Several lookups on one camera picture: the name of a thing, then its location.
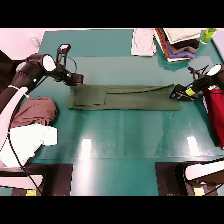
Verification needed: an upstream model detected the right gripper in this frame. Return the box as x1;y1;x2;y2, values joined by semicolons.
169;83;198;102

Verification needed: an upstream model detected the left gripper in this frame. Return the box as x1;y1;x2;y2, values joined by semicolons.
67;73;85;87

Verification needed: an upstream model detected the green garment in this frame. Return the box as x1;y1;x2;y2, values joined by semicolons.
67;83;181;111

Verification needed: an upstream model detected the red garment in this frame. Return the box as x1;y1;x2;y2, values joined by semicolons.
201;87;224;148

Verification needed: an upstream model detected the purple folded garment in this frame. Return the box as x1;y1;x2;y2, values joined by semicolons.
165;45;198;60

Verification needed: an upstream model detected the dark brown folded garment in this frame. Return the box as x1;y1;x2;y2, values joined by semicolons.
159;37;200;53

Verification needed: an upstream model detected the cream folded garment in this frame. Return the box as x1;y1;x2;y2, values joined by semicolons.
162;28;202;45

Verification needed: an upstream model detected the green bottle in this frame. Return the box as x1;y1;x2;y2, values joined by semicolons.
199;28;218;44

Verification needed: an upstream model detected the pale pink garment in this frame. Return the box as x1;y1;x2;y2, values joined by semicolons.
130;28;157;57

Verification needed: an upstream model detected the white garment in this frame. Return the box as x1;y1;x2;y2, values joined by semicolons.
0;123;59;169

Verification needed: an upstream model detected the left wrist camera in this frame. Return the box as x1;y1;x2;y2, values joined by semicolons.
55;43;72;66

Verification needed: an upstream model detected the black cable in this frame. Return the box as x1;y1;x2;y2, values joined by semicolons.
5;96;43;197

